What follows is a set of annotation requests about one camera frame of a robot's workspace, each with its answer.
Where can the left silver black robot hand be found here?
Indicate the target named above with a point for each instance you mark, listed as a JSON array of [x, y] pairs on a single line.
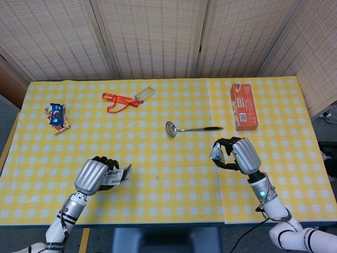
[[89, 176]]

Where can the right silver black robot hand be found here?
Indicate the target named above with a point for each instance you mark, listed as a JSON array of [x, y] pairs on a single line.
[[246, 155]]

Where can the blue toothpaste box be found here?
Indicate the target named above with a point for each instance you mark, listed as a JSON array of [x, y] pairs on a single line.
[[117, 176]]

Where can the blue white toothpaste tube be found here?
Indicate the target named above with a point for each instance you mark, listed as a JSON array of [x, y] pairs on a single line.
[[217, 153]]

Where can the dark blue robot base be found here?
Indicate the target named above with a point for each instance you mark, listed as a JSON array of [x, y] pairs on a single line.
[[166, 241]]

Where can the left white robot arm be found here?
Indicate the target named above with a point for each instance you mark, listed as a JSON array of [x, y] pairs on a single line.
[[69, 210]]

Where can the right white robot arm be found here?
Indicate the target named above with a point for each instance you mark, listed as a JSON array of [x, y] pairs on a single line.
[[273, 208]]

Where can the orange carton box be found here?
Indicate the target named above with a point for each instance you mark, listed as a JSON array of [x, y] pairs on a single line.
[[246, 108]]

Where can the yellow snack packet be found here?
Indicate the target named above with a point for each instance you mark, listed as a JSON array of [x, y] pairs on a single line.
[[61, 128]]

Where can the yellow floor tape strip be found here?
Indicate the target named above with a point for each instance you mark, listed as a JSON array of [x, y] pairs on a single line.
[[84, 241]]

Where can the blue cookie packet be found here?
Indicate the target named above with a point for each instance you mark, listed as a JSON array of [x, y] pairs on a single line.
[[56, 114]]

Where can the yellow checkered tablecloth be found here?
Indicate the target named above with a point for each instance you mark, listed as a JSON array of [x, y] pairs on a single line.
[[168, 153]]

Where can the white shoe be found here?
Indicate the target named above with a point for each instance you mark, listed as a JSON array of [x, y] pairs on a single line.
[[333, 179]]

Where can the clear badge holder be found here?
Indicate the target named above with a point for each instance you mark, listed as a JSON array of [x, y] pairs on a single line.
[[144, 94]]

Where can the woven folding screen panel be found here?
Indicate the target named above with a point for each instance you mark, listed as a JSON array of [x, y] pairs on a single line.
[[52, 39], [242, 39], [318, 52], [152, 39]]

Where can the brown wooden cabinet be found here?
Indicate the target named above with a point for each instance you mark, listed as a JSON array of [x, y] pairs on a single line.
[[10, 84]]

